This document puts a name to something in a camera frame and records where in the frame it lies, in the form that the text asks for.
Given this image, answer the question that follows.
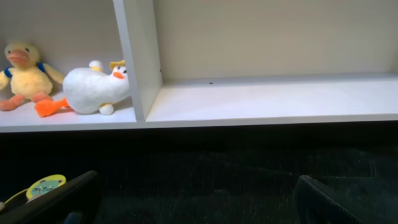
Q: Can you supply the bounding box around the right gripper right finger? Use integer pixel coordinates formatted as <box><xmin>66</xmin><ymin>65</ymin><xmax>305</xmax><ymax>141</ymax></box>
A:
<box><xmin>293</xmin><ymin>174</ymin><xmax>369</xmax><ymax>224</ymax></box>

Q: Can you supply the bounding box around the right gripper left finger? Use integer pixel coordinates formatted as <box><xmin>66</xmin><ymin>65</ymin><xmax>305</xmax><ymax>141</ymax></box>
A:
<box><xmin>0</xmin><ymin>170</ymin><xmax>102</xmax><ymax>224</ymax></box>

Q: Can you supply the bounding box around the yellow rattle drum toy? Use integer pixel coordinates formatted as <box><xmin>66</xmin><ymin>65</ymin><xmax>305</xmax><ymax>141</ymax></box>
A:
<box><xmin>0</xmin><ymin>174</ymin><xmax>67</xmax><ymax>213</ymax></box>

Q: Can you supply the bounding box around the white plush duck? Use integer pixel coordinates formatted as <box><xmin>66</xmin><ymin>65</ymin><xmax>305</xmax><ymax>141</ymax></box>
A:
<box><xmin>34</xmin><ymin>59</ymin><xmax>131</xmax><ymax>118</ymax></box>

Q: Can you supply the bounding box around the yellow plush duck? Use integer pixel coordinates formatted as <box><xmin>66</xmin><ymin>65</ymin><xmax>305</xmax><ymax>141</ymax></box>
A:
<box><xmin>0</xmin><ymin>42</ymin><xmax>65</xmax><ymax>112</ymax></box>

